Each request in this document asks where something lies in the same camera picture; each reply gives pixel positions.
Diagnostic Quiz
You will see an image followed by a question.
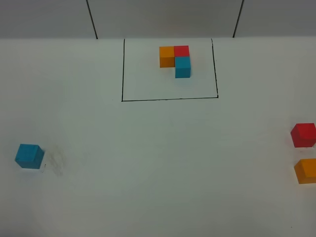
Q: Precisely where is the blue template cube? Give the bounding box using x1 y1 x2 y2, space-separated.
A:
175 56 191 78

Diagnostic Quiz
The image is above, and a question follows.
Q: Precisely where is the orange template cube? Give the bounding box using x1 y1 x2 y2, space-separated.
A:
159 46 175 68

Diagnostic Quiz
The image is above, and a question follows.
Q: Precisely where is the red template cube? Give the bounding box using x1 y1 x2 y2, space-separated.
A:
174 45 190 57

